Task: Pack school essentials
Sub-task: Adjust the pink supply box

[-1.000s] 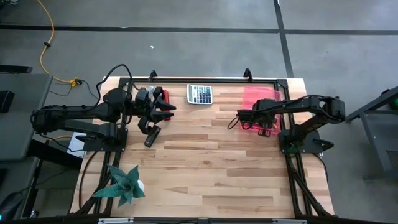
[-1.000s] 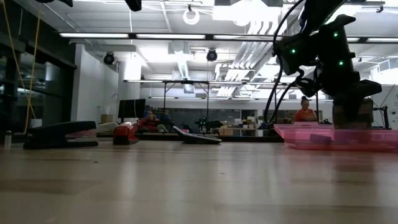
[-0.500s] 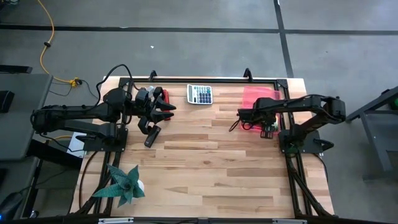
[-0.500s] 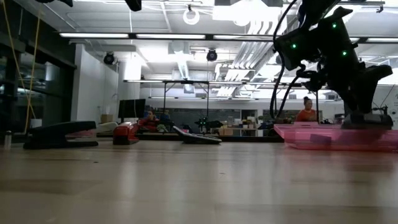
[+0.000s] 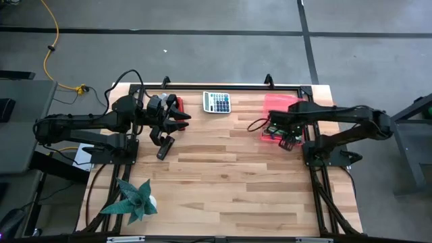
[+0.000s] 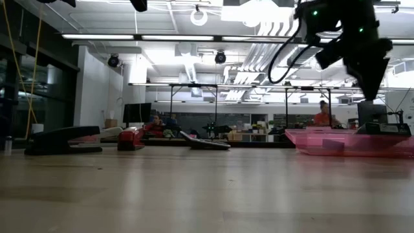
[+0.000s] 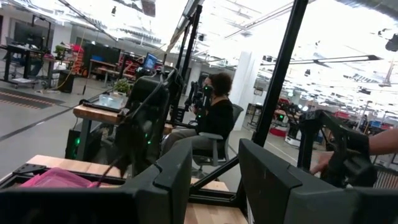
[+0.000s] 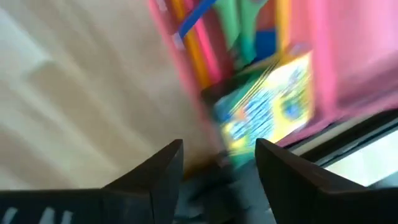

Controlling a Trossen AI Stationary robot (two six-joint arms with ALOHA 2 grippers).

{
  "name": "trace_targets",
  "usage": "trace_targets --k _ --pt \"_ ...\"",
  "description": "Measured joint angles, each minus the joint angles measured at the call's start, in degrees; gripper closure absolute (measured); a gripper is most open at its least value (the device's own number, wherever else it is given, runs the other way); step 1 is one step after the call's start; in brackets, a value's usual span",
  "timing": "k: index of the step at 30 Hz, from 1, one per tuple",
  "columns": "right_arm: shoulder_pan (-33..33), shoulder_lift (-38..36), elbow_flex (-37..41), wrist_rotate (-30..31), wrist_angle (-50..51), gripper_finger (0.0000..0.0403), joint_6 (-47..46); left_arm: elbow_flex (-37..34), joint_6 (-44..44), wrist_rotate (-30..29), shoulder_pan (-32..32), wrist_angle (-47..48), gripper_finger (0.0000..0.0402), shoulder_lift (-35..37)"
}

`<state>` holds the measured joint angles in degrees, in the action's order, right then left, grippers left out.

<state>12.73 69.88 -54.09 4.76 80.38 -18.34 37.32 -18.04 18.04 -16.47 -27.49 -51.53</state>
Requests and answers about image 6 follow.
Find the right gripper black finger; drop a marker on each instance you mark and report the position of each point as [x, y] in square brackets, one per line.
[376, 74]
[361, 76]

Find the seated person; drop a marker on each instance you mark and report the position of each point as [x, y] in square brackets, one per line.
[156, 127]

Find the round black ceiling speaker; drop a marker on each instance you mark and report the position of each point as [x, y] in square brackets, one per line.
[220, 57]
[113, 61]

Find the long ceiling light bar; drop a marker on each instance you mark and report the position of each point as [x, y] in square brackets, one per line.
[402, 41]
[255, 39]
[178, 37]
[97, 37]

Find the grey desk calculator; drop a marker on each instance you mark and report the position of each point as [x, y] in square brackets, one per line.
[203, 144]

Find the clear water bottle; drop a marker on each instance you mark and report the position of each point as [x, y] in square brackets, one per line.
[8, 145]

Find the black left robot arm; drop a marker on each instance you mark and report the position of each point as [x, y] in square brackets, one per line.
[58, 2]

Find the black background robot arm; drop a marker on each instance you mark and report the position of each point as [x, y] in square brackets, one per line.
[216, 128]

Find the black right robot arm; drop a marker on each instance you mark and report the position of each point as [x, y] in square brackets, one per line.
[359, 16]

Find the pink transparent plastic tray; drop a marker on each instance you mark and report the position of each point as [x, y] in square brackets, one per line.
[310, 142]

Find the black computer monitor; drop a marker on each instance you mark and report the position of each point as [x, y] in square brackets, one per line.
[137, 112]
[372, 113]

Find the black background rig frame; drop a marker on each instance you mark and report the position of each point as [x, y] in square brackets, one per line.
[216, 106]

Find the black item with white label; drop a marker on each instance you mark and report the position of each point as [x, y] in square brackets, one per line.
[368, 129]

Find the brown cardboard box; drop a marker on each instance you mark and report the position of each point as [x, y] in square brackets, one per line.
[111, 123]

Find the standing person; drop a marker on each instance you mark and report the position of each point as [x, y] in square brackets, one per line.
[322, 119]

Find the black aluminium table frame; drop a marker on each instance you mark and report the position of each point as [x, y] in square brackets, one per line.
[161, 142]

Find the red stapler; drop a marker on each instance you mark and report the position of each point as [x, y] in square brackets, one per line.
[129, 139]

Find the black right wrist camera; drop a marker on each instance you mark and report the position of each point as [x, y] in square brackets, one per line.
[318, 19]

